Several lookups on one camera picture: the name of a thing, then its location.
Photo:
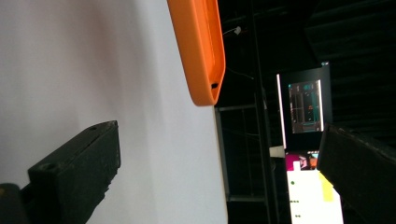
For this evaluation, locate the black monitor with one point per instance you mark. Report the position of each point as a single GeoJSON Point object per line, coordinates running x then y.
{"type": "Point", "coordinates": [305, 105]}

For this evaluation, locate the orange phone case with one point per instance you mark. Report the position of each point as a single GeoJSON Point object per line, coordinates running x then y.
{"type": "Point", "coordinates": [199, 53]}

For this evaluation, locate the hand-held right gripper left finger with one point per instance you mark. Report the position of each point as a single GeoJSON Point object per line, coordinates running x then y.
{"type": "Point", "coordinates": [77, 174]}

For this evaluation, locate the dark curtain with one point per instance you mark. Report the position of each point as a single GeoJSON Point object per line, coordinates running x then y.
{"type": "Point", "coordinates": [358, 46]}

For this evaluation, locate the grey metal shelf frame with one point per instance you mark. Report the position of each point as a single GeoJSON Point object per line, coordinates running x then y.
{"type": "Point", "coordinates": [236, 108]}

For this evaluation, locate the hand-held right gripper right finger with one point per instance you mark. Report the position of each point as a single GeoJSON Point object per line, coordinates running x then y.
{"type": "Point", "coordinates": [364, 177]}

